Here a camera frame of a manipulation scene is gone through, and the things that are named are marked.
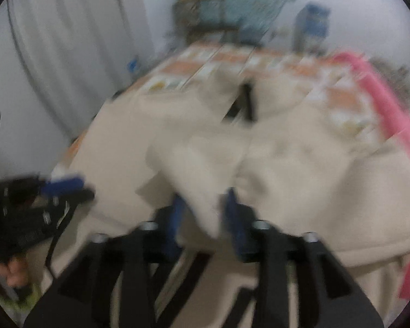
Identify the green packet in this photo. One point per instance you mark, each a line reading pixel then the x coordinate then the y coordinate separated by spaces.
pixel 30 295

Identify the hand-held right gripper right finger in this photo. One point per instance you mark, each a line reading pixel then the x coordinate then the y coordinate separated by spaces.
pixel 235 225

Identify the white curtain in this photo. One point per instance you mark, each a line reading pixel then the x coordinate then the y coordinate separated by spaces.
pixel 71 41

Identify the blue water dispenser bottle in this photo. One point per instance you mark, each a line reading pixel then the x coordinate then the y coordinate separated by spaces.
pixel 311 24

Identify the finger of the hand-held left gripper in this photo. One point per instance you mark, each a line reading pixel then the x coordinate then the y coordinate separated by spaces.
pixel 63 183
pixel 78 196

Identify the beige zip jacket black trim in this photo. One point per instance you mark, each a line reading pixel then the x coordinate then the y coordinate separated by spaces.
pixel 293 177

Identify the person's left hand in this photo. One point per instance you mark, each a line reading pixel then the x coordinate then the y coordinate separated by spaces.
pixel 15 271

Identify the pink floral blanket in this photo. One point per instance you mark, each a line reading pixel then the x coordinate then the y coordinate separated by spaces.
pixel 379 88

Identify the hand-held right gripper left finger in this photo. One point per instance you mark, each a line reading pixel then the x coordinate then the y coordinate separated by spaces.
pixel 176 225

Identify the small blue item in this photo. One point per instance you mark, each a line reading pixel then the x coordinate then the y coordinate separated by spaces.
pixel 133 64

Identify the wooden chair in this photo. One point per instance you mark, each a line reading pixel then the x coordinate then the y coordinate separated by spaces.
pixel 208 27

